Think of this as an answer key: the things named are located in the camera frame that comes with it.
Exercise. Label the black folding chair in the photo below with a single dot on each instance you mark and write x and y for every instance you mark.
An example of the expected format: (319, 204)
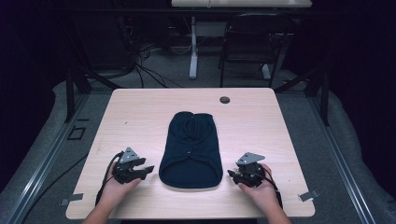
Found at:
(253, 34)

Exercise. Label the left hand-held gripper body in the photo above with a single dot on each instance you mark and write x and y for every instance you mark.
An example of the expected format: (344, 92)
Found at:
(126, 172)

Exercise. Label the aluminium floor rail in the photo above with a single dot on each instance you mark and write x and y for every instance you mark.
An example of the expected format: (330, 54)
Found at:
(339, 161)
(46, 161)

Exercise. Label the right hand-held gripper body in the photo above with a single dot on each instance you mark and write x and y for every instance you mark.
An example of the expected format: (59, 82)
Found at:
(250, 171)

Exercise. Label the grey tape strip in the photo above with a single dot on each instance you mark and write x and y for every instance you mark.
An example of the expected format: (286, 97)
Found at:
(308, 195)
(72, 198)

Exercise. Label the person's left hand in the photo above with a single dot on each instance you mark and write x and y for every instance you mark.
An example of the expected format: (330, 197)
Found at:
(115, 191)

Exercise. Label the white desk leg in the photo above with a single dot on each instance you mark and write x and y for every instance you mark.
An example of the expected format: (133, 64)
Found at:
(265, 71)
(193, 59)

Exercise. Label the person's right hand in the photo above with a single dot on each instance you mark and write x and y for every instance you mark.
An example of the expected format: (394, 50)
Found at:
(263, 194)

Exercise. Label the dark navy pet garment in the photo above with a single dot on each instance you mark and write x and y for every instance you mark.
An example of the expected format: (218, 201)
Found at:
(190, 155)

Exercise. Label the black metal stand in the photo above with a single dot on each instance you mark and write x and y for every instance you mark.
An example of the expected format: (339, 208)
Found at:
(70, 93)
(324, 99)

